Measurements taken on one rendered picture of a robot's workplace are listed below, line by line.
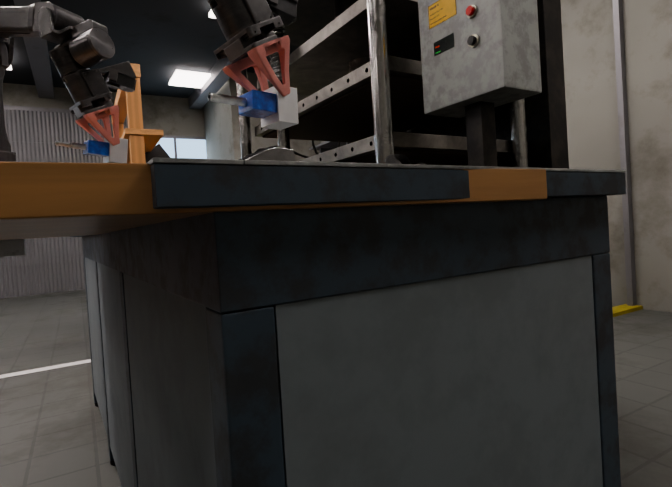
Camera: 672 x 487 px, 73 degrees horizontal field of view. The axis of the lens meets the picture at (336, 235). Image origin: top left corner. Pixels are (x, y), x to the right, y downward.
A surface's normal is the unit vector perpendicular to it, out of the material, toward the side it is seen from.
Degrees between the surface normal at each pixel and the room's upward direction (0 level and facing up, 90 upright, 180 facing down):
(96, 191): 90
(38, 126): 90
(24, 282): 90
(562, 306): 90
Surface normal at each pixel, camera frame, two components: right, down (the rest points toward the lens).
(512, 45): 0.53, -0.02
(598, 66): -0.87, 0.07
